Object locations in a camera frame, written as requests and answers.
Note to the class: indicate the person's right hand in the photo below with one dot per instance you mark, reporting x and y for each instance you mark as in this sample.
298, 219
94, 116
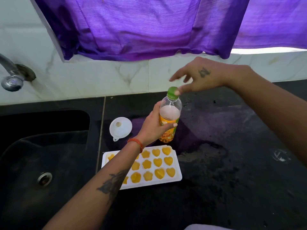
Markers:
208, 76

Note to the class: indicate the person's left hand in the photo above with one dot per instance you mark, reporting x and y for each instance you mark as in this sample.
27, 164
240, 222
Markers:
151, 131

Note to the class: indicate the orange juice bottle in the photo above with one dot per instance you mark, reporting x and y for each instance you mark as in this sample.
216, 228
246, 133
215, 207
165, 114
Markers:
169, 114

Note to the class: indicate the white plastic funnel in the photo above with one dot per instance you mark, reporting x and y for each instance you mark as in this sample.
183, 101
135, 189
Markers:
121, 128

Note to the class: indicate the green bottle cap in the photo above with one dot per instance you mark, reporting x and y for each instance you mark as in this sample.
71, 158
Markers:
172, 92

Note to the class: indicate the white ice tray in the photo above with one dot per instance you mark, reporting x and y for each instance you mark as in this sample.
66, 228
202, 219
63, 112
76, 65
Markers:
175, 165

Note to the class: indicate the person's left forearm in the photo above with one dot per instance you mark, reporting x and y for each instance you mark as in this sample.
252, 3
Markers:
96, 194

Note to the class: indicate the person's right forearm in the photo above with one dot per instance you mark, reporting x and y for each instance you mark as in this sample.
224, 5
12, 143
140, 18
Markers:
275, 107

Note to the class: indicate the purple curtain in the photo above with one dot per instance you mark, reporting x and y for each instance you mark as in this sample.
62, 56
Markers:
144, 28

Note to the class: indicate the pale pink shirt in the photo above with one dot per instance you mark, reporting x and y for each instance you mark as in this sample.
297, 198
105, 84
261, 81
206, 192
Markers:
206, 227

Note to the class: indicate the metal sink drain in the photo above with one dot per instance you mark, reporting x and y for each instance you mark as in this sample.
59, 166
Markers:
44, 178

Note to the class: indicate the black sink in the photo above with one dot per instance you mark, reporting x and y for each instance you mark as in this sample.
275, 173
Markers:
24, 153

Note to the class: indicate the chrome wall tap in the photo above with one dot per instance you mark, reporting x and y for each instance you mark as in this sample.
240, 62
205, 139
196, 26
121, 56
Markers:
13, 82

